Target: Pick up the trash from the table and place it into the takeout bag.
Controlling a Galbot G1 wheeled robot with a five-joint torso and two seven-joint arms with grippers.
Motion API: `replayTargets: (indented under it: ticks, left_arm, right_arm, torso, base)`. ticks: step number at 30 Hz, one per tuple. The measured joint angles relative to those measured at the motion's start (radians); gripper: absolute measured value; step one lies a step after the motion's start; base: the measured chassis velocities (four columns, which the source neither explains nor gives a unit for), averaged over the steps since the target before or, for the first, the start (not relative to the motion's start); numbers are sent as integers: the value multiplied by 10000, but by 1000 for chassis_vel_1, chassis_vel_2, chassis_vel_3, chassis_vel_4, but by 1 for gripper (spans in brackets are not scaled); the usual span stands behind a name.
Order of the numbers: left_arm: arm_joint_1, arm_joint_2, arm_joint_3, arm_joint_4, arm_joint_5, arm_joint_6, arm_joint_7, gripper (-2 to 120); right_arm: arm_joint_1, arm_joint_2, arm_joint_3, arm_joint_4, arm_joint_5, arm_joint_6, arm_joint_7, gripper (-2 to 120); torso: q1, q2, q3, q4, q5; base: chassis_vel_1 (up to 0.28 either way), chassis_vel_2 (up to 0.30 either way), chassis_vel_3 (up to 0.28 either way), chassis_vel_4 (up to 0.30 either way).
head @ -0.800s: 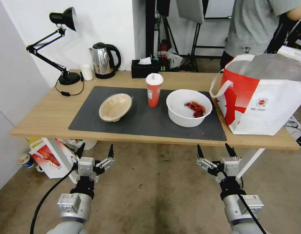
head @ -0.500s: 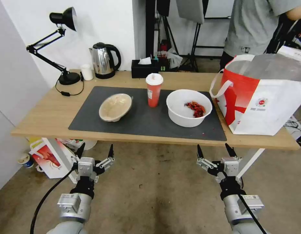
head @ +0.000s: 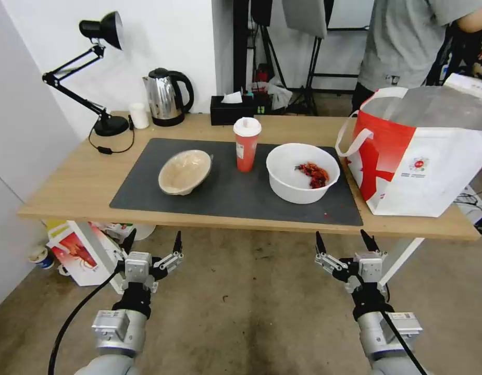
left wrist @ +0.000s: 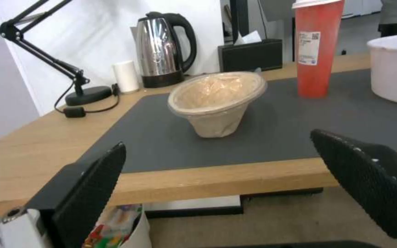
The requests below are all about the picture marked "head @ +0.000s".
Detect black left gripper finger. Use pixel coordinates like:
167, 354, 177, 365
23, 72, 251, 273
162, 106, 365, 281
119, 228, 138, 260
152, 230, 185, 271

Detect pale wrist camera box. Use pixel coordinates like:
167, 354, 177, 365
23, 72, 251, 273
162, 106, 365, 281
125, 251, 153, 283
355, 252, 385, 283

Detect small white cylinder container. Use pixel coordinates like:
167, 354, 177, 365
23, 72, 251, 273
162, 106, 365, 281
128, 103, 151, 129

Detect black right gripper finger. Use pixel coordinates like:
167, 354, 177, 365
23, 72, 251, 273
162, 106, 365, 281
314, 231, 349, 275
360, 229, 387, 261

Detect black tripod stand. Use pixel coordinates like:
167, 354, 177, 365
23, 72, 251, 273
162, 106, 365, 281
232, 0, 366, 116

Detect black lamp cord with switch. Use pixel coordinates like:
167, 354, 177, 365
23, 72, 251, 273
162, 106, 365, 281
88, 114, 136, 155

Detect person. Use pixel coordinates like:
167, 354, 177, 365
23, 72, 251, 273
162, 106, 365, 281
351, 0, 482, 117

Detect red and white paper bag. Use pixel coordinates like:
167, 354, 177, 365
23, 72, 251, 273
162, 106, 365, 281
45, 220, 128, 294

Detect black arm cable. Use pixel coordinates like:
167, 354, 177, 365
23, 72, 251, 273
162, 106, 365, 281
47, 264, 127, 375
356, 273, 428, 375

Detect kraft paper bowl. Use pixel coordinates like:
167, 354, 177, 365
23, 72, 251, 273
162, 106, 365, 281
158, 149, 215, 196

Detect grey softbox panel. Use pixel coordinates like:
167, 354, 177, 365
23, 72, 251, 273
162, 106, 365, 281
281, 0, 329, 39

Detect red food scraps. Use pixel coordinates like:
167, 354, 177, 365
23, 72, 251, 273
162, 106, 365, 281
292, 162, 331, 190

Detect white table leg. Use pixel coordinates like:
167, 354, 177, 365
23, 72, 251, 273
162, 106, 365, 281
379, 237, 426, 286

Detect black desk lamp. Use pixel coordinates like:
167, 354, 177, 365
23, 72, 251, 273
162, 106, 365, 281
42, 10, 130, 137

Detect steel electric kettle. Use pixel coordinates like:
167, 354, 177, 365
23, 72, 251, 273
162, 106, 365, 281
142, 68, 195, 127

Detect instant noodle cup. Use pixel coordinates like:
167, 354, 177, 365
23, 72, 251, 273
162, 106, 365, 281
28, 245, 56, 271

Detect white plastic bowl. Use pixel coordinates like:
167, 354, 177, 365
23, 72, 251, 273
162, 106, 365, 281
265, 143, 341, 204

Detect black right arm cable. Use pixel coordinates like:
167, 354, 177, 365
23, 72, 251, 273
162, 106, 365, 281
356, 273, 428, 375

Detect white plastic bag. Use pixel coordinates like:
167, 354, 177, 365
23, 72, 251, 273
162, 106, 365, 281
266, 77, 293, 111

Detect black tissue box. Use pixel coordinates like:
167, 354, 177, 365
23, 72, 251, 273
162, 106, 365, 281
210, 92, 255, 126

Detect red cup with white lid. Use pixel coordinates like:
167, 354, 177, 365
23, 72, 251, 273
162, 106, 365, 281
232, 116, 263, 173

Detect white cardboard box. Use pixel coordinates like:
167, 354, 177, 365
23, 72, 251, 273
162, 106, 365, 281
445, 72, 482, 96

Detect wooden table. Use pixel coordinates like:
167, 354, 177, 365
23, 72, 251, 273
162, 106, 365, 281
17, 110, 481, 242

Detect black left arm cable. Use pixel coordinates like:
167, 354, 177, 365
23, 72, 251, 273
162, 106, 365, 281
47, 264, 127, 375

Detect black table mat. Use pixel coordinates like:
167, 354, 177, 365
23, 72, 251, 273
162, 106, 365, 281
109, 137, 364, 227

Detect red and white takeout bag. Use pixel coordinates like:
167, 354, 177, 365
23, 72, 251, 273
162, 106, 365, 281
335, 85, 482, 218

